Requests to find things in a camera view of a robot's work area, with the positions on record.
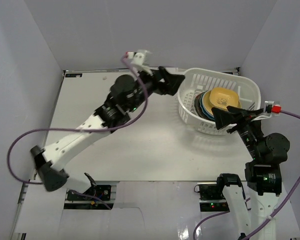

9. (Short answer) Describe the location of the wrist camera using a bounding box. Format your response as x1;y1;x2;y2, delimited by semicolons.
125;49;153;75
253;100;282;121

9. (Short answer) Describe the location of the dark red rimmed plate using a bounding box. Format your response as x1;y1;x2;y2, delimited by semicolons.
193;93;205;119

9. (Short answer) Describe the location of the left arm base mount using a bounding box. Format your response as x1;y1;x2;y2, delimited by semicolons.
64;185;114;210

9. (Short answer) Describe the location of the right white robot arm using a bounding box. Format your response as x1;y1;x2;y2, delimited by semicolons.
211;102;290;240

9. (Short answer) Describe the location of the teal scalloped plate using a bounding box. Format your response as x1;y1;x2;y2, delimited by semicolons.
198;93;215;122

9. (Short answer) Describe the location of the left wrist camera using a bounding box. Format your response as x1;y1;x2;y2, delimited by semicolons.
125;49;153;75

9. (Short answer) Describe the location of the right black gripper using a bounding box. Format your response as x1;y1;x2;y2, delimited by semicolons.
211;105;264;161

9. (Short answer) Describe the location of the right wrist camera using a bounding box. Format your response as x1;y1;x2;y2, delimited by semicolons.
253;100;282;121

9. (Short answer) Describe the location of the white plastic dish bin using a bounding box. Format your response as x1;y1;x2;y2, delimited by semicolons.
177;68;261;136

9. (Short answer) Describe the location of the round blue plate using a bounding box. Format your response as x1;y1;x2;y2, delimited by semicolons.
199;93;216;121

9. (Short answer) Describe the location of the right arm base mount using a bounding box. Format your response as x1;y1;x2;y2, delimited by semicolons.
193;182;229;213

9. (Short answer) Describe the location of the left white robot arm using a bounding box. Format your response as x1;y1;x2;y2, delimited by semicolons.
30;66;185;200

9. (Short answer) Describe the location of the round yellow plate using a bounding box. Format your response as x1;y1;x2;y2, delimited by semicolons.
201;91;214;117

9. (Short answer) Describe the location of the square yellow panda dish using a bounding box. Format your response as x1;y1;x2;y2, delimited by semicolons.
209;87;241;111

